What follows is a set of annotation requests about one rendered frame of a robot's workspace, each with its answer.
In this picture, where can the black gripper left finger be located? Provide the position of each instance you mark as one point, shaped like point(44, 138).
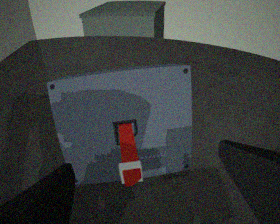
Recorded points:
point(48, 201)

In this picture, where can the blue-grey sloped panel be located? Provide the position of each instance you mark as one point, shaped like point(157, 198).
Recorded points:
point(87, 109)

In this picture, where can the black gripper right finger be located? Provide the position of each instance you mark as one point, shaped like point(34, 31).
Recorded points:
point(256, 172)

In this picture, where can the red peg with white band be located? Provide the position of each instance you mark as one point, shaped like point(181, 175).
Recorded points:
point(130, 166)

